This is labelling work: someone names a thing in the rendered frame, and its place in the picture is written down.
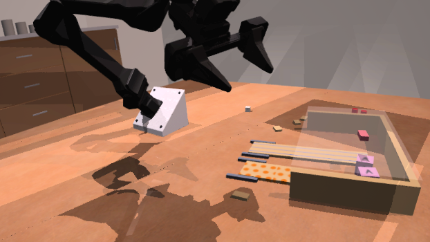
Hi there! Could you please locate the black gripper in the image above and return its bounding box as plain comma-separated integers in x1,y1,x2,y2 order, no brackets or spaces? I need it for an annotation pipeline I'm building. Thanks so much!
164,15,274,93

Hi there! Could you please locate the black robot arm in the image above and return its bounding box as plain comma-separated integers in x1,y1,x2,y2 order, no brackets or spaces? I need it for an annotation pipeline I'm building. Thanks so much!
33,0,241,119

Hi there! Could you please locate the pink block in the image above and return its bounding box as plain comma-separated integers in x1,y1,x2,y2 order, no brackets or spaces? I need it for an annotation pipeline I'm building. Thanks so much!
357,130,369,141

